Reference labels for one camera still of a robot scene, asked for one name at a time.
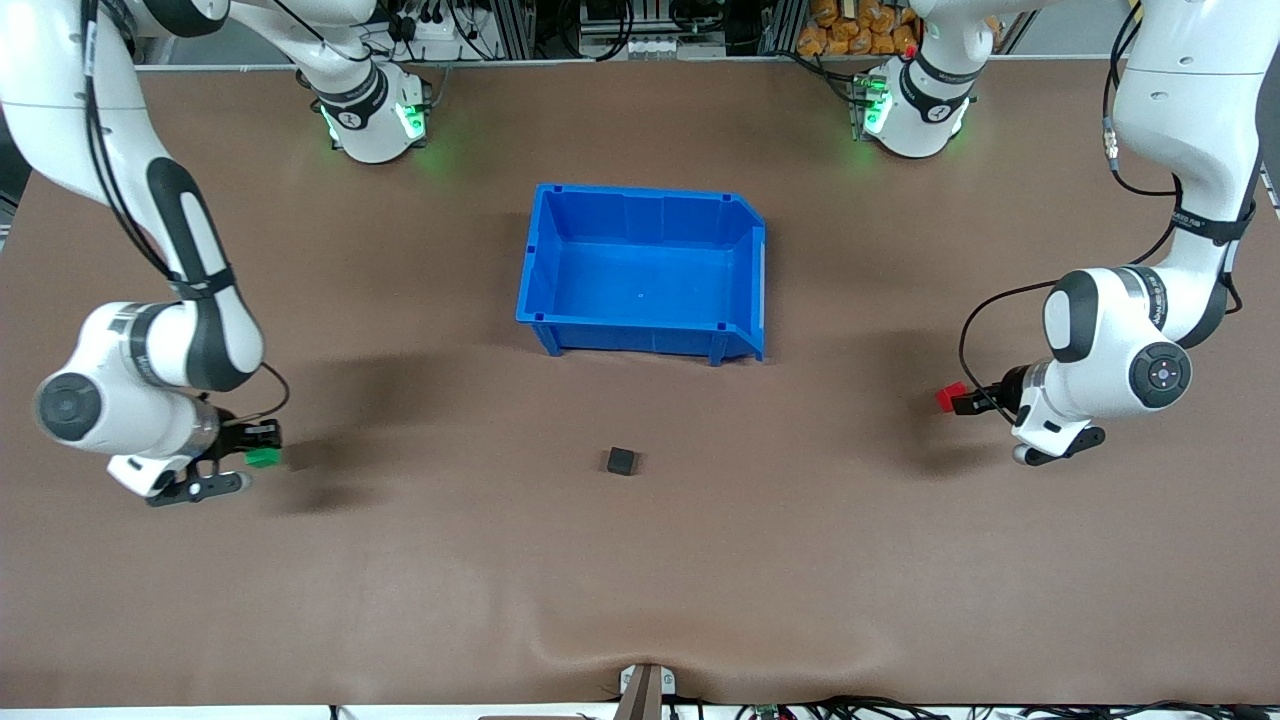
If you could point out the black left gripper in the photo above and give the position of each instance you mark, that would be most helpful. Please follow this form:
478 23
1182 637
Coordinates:
1012 387

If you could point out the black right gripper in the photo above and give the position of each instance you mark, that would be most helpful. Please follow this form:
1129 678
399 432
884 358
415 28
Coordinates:
236 438

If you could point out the green cube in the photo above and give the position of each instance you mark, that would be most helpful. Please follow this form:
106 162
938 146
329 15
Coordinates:
265 458

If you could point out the red cube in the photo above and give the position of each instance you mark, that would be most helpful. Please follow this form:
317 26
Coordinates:
948 397

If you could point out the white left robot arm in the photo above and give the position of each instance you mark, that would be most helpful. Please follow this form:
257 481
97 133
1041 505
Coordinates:
1110 340

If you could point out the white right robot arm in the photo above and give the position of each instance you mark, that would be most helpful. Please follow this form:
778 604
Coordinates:
110 350

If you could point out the black cube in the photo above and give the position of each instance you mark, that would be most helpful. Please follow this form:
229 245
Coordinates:
620 461

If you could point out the brown table mat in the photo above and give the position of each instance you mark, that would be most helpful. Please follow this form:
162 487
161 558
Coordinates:
500 560

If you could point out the blue plastic storage bin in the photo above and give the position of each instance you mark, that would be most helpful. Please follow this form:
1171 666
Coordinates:
640 270

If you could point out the pile of orange objects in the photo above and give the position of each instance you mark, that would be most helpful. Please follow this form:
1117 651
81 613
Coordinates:
850 30

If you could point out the white power strip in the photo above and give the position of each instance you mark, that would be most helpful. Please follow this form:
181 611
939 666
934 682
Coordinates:
440 32

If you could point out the white terminal strip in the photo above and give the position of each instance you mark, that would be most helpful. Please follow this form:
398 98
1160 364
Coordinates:
670 46

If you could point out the black electronics box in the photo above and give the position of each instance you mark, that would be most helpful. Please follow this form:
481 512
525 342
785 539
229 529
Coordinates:
608 12

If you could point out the aluminium frame strut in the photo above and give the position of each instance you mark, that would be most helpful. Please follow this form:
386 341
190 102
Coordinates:
515 25
780 25

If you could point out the grey metal table bracket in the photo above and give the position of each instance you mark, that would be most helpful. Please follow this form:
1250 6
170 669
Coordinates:
646 685

